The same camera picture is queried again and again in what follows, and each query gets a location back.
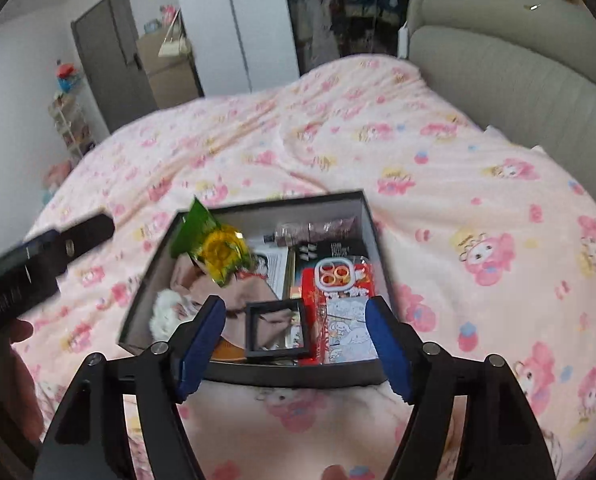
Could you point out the pink plush toy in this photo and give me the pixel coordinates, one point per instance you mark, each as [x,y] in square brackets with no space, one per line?
[55,180]

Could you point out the red blue toy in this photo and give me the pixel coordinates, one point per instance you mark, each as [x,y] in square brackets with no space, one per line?
[68,75]

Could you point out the green yellow snack packet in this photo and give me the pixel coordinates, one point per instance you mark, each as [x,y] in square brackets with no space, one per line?
[218,250]

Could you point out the dark glass cabinet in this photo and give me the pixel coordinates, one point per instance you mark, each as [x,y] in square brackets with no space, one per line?
[338,10]

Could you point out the dark grey door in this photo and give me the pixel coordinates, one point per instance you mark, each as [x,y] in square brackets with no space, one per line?
[108,60]

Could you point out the white handbag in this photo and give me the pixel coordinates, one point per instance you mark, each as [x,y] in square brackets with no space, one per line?
[170,42]

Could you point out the white printed booklet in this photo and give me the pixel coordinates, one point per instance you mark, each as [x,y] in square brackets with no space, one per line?
[273,267]

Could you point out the white wardrobe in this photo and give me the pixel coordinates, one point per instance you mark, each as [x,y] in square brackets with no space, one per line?
[238,25]

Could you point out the red cartoon packet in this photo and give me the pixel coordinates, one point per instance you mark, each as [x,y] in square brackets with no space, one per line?
[313,290]

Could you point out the black square frame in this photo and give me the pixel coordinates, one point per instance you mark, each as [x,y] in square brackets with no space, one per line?
[250,330]

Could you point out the grey padded headboard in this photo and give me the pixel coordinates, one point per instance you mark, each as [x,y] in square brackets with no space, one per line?
[503,70]

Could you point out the white fluffy ball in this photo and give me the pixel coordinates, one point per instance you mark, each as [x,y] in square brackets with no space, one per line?
[165,315]

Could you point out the cardboard box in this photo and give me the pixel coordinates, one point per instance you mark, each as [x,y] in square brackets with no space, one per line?
[170,80]

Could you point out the pink printed blanket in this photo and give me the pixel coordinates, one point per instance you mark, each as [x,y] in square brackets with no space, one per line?
[428,185]

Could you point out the white toy shelf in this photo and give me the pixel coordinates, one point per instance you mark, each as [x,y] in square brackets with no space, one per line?
[70,127]

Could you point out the person's left hand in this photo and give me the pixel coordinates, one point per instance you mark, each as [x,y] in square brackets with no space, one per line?
[23,390]

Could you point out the dark grey box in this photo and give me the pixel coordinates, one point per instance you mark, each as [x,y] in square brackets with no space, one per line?
[138,325]

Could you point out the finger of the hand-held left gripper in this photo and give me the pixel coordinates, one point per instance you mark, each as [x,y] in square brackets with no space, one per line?
[88,235]

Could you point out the black printed card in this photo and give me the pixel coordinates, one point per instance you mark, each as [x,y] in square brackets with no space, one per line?
[338,250]

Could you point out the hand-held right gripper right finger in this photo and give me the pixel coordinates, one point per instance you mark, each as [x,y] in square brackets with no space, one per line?
[388,345]

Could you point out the pink cloth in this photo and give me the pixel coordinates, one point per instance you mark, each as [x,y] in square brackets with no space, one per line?
[258,290]

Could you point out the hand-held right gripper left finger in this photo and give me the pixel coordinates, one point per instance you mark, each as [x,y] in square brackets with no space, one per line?
[200,345]

